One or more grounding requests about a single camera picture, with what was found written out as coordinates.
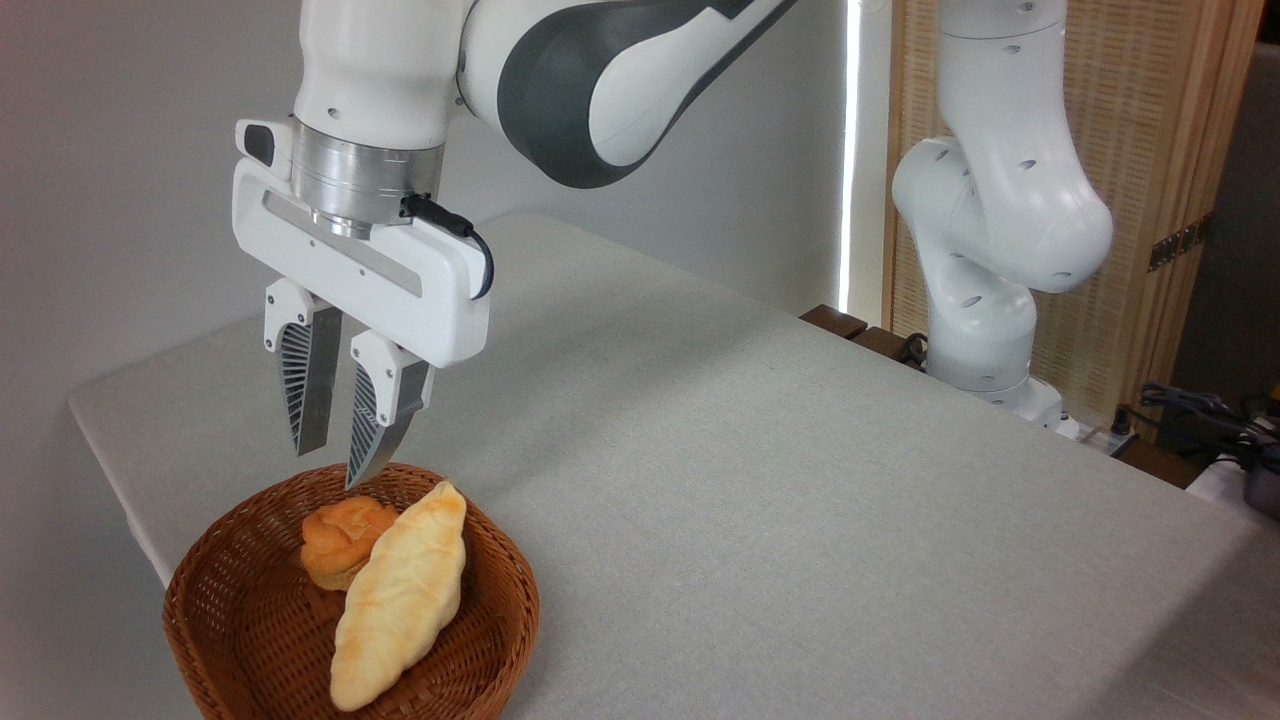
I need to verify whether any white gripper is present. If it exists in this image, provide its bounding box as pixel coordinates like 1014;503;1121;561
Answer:
232;118;491;491

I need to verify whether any long pale bread loaf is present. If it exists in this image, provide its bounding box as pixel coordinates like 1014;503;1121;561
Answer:
329;481;469;713

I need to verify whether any round orange bread bun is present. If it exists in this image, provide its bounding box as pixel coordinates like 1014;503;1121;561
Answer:
300;497;400;592

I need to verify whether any brown wicker basket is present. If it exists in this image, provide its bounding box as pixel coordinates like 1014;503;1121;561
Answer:
162;462;541;720

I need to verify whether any black metal screen hinge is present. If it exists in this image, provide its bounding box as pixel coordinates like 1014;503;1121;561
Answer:
1148;214;1214;273

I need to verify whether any wooden slatted folding screen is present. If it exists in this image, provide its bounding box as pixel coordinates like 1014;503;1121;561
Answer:
882;0;1267;443

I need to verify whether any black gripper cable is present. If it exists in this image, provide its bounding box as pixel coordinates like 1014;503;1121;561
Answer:
400;193;496;302

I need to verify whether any black cable bundle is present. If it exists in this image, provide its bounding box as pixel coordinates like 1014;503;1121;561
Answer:
1138;382;1280;473

